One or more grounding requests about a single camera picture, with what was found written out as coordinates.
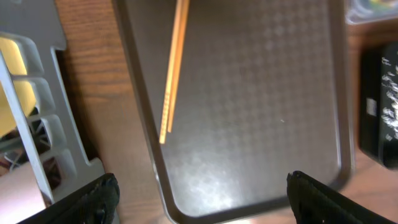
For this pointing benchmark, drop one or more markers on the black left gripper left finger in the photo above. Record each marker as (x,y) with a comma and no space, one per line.
(95,203)

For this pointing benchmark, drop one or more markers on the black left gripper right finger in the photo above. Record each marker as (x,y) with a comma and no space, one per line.
(314,202)

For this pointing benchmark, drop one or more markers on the clear plastic waste bin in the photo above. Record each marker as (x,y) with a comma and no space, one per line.
(366,11)

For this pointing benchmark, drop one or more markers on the grey plastic dish rack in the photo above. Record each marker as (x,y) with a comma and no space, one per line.
(51,138)

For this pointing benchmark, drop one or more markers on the wooden chopstick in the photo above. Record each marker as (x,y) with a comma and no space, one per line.
(180,27)
(170,72)

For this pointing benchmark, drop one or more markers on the black food waste tray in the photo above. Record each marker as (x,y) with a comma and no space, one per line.
(371,135)

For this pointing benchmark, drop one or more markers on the pile of leftover rice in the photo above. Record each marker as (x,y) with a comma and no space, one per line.
(389,99)

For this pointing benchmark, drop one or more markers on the dark brown serving tray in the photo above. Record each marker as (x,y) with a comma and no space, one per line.
(262,93)

